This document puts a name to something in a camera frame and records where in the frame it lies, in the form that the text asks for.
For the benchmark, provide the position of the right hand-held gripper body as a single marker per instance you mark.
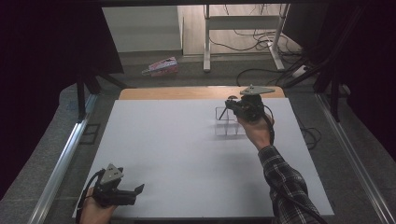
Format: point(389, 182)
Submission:
point(249, 107)

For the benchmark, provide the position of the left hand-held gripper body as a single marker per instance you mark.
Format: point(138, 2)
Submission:
point(110, 189)

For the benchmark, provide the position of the thin black pen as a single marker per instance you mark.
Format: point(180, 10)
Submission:
point(223, 114)

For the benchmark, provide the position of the clear acrylic organizer box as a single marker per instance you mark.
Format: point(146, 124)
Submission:
point(227, 127)

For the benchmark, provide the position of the person's right hand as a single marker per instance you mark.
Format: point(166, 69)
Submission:
point(257, 130)

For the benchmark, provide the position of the person's left hand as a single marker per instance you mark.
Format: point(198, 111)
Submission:
point(95, 211)

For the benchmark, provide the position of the white power strip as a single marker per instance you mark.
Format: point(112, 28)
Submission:
point(300, 71)

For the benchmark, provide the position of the pink carton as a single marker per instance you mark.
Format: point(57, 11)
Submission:
point(162, 67)

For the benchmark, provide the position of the black metal stand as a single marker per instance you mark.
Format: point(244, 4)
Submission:
point(81, 96)
point(335, 99)

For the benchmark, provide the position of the white cabinet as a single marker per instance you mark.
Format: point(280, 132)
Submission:
point(140, 29)

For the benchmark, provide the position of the black curtain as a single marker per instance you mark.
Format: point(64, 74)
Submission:
point(367, 62)
point(46, 62)

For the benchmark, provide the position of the aluminium rail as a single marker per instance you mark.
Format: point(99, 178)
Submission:
point(62, 168)
point(355, 155)

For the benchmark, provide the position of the white metal desk frame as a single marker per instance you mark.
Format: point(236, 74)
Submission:
point(206, 37)

